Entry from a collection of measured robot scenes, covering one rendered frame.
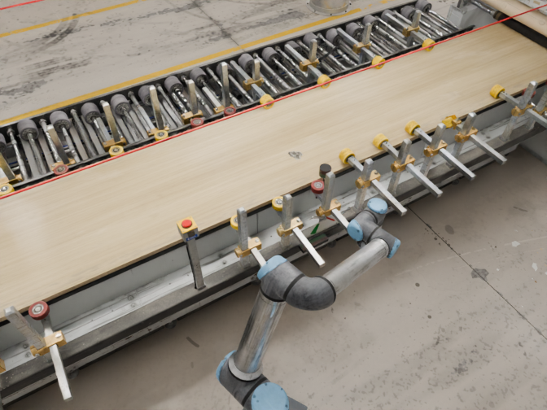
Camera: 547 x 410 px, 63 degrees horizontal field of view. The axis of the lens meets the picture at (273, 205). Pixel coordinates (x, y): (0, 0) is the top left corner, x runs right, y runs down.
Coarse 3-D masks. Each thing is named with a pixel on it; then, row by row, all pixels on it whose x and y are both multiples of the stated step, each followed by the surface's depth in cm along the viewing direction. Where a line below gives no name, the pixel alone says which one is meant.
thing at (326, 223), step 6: (330, 216) 249; (318, 222) 246; (324, 222) 249; (330, 222) 253; (336, 222) 257; (306, 228) 243; (312, 228) 246; (318, 228) 250; (324, 228) 254; (306, 234) 248; (312, 234) 251
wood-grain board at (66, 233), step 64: (384, 64) 327; (448, 64) 328; (512, 64) 329; (256, 128) 280; (320, 128) 281; (384, 128) 282; (64, 192) 244; (128, 192) 244; (192, 192) 245; (256, 192) 246; (0, 256) 217; (64, 256) 218; (128, 256) 218; (0, 320) 198
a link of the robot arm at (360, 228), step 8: (360, 216) 200; (368, 216) 200; (352, 224) 198; (360, 224) 197; (368, 224) 197; (376, 224) 203; (352, 232) 199; (360, 232) 196; (368, 232) 195; (360, 240) 199
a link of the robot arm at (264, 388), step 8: (256, 384) 185; (264, 384) 183; (272, 384) 183; (248, 392) 183; (256, 392) 181; (264, 392) 181; (272, 392) 181; (280, 392) 182; (248, 400) 183; (256, 400) 179; (264, 400) 179; (272, 400) 179; (280, 400) 180; (288, 400) 184; (248, 408) 183; (256, 408) 177; (264, 408) 177; (272, 408) 178; (280, 408) 178; (288, 408) 182
